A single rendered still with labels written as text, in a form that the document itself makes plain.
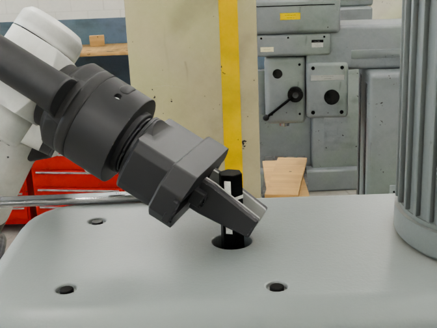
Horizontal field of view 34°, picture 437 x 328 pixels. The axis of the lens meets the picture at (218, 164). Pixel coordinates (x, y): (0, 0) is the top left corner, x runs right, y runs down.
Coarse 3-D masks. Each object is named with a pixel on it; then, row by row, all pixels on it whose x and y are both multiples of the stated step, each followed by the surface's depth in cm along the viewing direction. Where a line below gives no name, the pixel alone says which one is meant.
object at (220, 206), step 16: (192, 192) 63; (208, 192) 63; (224, 192) 63; (192, 208) 64; (208, 208) 64; (224, 208) 63; (240, 208) 63; (224, 224) 64; (240, 224) 63; (256, 224) 63
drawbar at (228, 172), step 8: (224, 176) 63; (232, 176) 63; (240, 176) 64; (232, 184) 63; (240, 184) 64; (232, 192) 63; (240, 192) 64; (240, 200) 64; (224, 232) 65; (224, 240) 65; (232, 240) 65; (240, 240) 65; (224, 248) 65; (232, 248) 65; (240, 248) 65
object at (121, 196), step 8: (104, 192) 78; (112, 192) 78; (120, 192) 78; (0, 200) 77; (8, 200) 77; (16, 200) 77; (24, 200) 77; (32, 200) 77; (40, 200) 76; (48, 200) 76; (56, 200) 76; (64, 200) 76; (72, 200) 76; (80, 200) 76; (88, 200) 76; (96, 200) 76; (104, 200) 76; (112, 200) 76; (120, 200) 76; (128, 200) 76; (136, 200) 76
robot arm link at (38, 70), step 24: (0, 48) 61; (24, 48) 64; (48, 48) 64; (0, 72) 61; (24, 72) 60; (48, 72) 61; (72, 72) 64; (96, 72) 64; (0, 96) 64; (24, 96) 64; (48, 96) 60; (72, 96) 62; (0, 120) 64; (24, 120) 66; (48, 120) 63; (72, 120) 62; (48, 144) 65
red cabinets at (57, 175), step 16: (48, 160) 539; (64, 160) 537; (32, 176) 565; (48, 176) 543; (64, 176) 541; (80, 176) 539; (32, 192) 564; (48, 192) 547; (64, 192) 545; (80, 192) 543; (96, 192) 541; (16, 208) 556; (32, 208) 563; (48, 208) 551
